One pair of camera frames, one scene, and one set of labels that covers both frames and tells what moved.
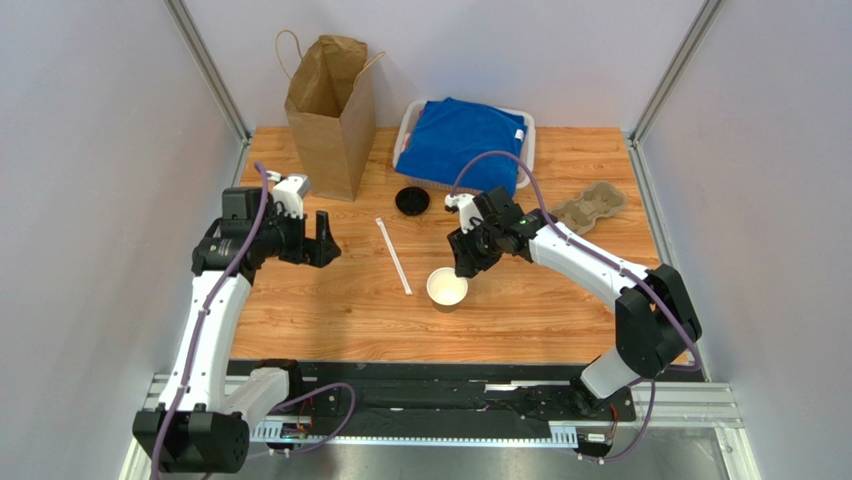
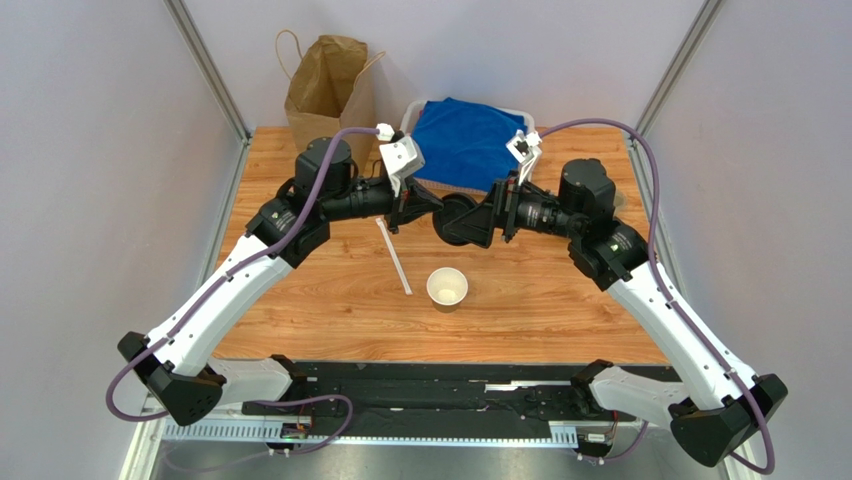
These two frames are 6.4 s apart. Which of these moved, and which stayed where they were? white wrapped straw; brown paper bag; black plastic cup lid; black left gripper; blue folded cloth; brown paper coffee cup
Moved: black left gripper; black plastic cup lid
Stayed: brown paper coffee cup; brown paper bag; white wrapped straw; blue folded cloth
